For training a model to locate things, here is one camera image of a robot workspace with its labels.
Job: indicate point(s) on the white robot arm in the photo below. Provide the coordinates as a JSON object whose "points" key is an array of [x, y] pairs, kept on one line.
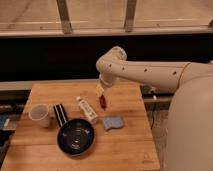
{"points": [[189, 145]]}

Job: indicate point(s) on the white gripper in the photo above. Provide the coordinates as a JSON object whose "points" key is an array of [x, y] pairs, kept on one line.
{"points": [[100, 90]]}

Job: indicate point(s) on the blue sponge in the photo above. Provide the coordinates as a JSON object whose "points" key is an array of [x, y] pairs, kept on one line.
{"points": [[114, 122]]}

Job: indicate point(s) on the white plastic cup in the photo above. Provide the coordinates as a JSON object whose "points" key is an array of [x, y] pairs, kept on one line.
{"points": [[40, 114]]}

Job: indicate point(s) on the black ceramic bowl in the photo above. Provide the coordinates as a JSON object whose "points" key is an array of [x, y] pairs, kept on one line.
{"points": [[75, 136]]}

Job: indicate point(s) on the red small object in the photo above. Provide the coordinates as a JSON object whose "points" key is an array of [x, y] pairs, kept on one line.
{"points": [[102, 101]]}

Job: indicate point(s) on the white tube bottle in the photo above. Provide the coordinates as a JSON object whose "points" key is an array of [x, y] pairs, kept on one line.
{"points": [[88, 111]]}

